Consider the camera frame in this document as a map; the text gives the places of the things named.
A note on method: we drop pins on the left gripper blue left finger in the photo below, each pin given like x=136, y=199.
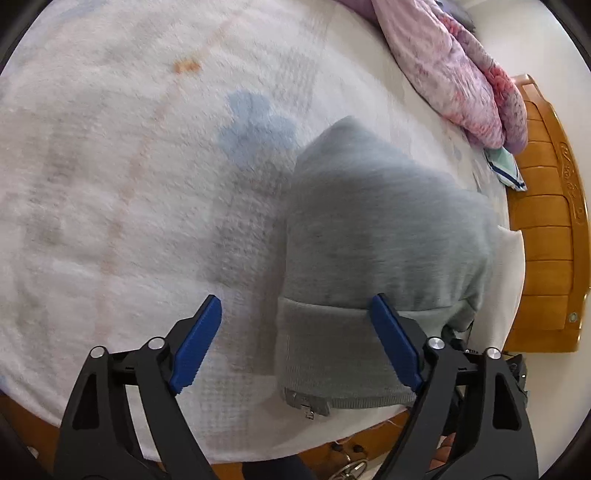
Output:
x=97, y=438

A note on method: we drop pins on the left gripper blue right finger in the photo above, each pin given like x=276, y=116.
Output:
x=469, y=420

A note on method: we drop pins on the grey zip hoodie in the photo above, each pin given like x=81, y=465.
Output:
x=364, y=219

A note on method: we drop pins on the folded white garment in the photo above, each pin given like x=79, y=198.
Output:
x=502, y=298

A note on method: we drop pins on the wooden headboard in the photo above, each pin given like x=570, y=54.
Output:
x=552, y=217

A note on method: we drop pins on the green blue pillow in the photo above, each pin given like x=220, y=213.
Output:
x=505, y=166

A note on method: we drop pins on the white floral bed sheet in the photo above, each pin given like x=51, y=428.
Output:
x=146, y=151

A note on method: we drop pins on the purple floral quilt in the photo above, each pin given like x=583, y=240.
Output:
x=451, y=70

